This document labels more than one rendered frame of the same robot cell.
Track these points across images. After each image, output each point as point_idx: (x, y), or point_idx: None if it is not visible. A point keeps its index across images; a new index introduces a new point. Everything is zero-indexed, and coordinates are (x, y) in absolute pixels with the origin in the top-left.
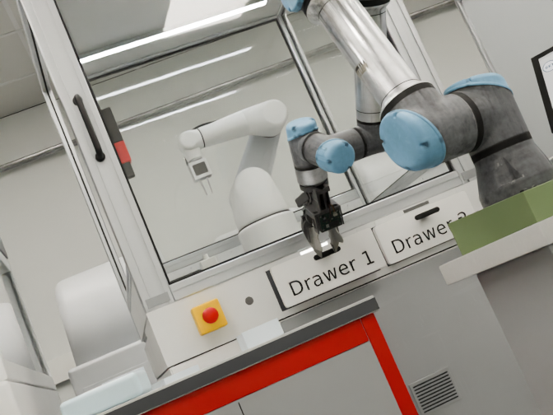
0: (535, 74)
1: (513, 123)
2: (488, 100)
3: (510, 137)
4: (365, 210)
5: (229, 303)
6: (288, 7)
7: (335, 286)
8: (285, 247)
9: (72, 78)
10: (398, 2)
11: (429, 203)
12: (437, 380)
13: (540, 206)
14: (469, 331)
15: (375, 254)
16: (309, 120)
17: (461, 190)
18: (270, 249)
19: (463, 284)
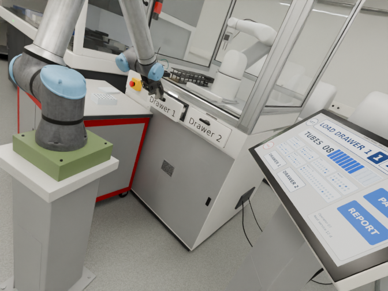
0: (304, 118)
1: (44, 108)
2: (38, 86)
3: (41, 112)
4: (195, 99)
5: None
6: None
7: (159, 111)
8: (167, 85)
9: None
10: (305, 8)
11: (216, 120)
12: (170, 166)
13: (17, 147)
14: (189, 168)
15: (176, 115)
16: None
17: (232, 129)
18: (163, 81)
19: (200, 156)
